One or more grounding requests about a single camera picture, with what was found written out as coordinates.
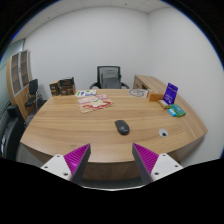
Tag small beige box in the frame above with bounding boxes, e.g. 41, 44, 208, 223
157, 99, 171, 110

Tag black mesh office chair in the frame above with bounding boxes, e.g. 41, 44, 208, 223
89, 65, 130, 90

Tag wooden shelf unit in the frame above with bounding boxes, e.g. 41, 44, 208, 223
5, 49, 34, 119

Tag small green box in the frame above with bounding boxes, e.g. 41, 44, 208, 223
171, 104, 187, 117

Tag grey backpack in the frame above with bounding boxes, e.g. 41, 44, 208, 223
100, 69, 122, 89

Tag black computer mouse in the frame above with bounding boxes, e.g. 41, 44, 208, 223
114, 119, 130, 136

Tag grey round cable grommet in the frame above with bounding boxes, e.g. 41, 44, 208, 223
158, 128, 169, 138

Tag black visitor chair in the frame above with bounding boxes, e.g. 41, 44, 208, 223
24, 78, 46, 111

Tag white sticker sheet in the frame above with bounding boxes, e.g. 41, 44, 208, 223
75, 89, 98, 98

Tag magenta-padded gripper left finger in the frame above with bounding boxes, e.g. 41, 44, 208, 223
40, 143, 92, 184

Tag orange-brown box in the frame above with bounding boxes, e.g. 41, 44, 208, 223
146, 89, 165, 102

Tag purple standing card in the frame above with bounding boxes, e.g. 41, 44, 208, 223
162, 82, 179, 105

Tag wooden side desk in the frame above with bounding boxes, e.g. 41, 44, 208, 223
133, 74, 168, 93

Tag small blue box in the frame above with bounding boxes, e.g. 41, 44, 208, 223
167, 107, 178, 118

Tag black armchair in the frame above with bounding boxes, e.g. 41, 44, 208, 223
0, 104, 26, 161

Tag black cardboard box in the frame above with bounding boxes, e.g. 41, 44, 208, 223
59, 77, 76, 88

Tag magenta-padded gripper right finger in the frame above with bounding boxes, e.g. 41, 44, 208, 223
131, 142, 184, 185

